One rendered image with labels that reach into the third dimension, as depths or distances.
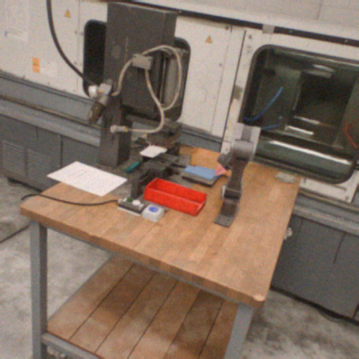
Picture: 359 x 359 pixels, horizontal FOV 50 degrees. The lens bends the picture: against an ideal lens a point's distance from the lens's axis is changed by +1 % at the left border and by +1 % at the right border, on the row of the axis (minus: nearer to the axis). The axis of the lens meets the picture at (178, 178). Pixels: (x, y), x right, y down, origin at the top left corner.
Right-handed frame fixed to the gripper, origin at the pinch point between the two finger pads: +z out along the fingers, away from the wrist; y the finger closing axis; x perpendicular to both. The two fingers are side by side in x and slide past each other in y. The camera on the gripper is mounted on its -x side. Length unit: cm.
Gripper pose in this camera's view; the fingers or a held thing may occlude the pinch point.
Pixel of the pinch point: (215, 174)
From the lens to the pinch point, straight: 178.8
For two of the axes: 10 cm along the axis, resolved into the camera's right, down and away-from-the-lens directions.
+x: -3.7, 3.3, -8.7
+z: -6.1, 6.1, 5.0
